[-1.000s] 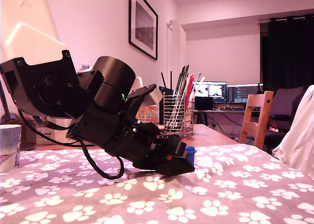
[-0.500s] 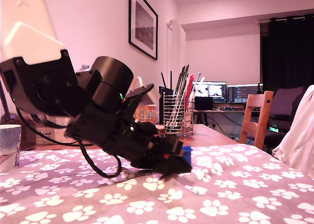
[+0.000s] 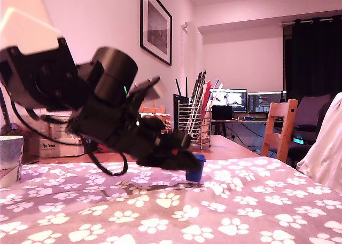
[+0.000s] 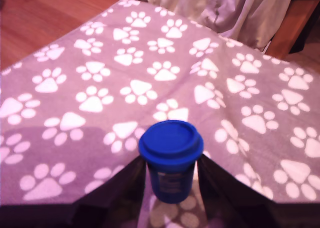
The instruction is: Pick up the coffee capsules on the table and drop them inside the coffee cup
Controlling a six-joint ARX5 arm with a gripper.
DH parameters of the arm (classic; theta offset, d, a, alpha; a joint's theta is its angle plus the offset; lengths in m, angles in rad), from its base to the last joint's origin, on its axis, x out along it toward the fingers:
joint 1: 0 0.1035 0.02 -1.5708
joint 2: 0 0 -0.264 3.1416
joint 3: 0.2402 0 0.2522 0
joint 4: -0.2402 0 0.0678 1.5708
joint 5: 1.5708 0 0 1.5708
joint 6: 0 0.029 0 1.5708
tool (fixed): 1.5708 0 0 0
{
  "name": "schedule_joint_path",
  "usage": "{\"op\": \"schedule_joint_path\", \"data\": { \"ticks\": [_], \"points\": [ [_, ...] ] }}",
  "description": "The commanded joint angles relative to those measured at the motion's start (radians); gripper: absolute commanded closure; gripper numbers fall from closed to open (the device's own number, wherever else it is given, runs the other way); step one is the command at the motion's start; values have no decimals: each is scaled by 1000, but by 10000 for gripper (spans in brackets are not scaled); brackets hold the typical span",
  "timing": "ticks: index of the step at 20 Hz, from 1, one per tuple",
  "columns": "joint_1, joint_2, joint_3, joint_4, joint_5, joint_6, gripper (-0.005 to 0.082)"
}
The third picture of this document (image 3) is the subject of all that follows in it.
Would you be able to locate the computer monitor with dark code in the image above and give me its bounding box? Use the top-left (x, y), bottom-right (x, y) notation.
top-left (247, 91), bottom-right (287, 114)

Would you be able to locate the dark curtain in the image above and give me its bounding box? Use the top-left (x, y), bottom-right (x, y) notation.
top-left (283, 15), bottom-right (342, 102)

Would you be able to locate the dark office chair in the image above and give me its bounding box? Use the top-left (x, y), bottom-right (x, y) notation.
top-left (269, 94), bottom-right (332, 168)

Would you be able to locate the dark scoop with long handle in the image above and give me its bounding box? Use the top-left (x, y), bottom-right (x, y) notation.
top-left (0, 87), bottom-right (25, 136)

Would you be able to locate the pale wooden chair back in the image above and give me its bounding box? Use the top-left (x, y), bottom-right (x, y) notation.
top-left (138, 106), bottom-right (166, 115)

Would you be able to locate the clear container with white lid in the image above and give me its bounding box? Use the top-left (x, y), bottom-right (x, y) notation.
top-left (0, 81), bottom-right (41, 165)

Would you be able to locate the curtain rod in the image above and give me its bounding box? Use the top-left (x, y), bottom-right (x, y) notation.
top-left (281, 18), bottom-right (335, 26)

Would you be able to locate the computer monitor with bright windows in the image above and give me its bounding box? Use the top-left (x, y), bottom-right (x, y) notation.
top-left (209, 88), bottom-right (248, 113)

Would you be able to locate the blue and white coffee cup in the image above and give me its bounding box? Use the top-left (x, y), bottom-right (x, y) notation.
top-left (0, 135), bottom-right (25, 187)

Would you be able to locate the red spatula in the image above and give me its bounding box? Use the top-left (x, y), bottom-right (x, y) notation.
top-left (201, 80), bottom-right (213, 119)

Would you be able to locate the black framed picture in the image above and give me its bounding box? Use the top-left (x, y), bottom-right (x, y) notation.
top-left (139, 0), bottom-right (173, 66)

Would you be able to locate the wooden desk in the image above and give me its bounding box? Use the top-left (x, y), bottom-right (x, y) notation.
top-left (209, 118), bottom-right (285, 139)

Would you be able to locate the thin black cable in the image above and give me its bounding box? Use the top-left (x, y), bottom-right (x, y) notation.
top-left (10, 99), bottom-right (82, 146)

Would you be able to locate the looped black cable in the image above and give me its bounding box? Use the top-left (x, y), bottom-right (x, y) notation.
top-left (83, 136), bottom-right (129, 177)

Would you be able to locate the white blanket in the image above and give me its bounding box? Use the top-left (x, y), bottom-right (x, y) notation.
top-left (296, 92), bottom-right (342, 195)

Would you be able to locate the blue grey utensil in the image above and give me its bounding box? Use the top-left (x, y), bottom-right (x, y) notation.
top-left (210, 78), bottom-right (220, 100)

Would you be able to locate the white utensil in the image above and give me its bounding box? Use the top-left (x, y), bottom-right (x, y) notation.
top-left (205, 83), bottom-right (225, 117)

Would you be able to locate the grey paw print cloth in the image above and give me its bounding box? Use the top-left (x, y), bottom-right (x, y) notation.
top-left (0, 156), bottom-right (342, 244)

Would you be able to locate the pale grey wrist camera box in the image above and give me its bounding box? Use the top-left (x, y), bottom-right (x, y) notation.
top-left (130, 76), bottom-right (168, 101)

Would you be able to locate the small black box device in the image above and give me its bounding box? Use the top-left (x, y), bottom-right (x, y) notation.
top-left (212, 106), bottom-right (233, 121)

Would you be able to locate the shrink-wrapped can tray pack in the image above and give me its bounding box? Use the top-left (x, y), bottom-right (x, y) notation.
top-left (34, 109), bottom-right (89, 158)

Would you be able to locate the metal wire utensil rack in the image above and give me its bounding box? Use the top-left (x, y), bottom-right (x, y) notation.
top-left (177, 99), bottom-right (213, 150)

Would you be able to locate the blue coffee capsule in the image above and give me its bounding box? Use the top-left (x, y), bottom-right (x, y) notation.
top-left (185, 153), bottom-right (207, 183)

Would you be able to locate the black utensil handle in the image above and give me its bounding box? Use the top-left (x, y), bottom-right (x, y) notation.
top-left (186, 72), bottom-right (203, 137)
top-left (186, 70), bottom-right (207, 138)

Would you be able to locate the wicker basket with handle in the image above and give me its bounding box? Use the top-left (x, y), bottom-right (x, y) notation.
top-left (138, 99), bottom-right (172, 135)

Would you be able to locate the black router with antennas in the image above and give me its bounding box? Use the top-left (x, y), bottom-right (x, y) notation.
top-left (173, 77), bottom-right (192, 135)

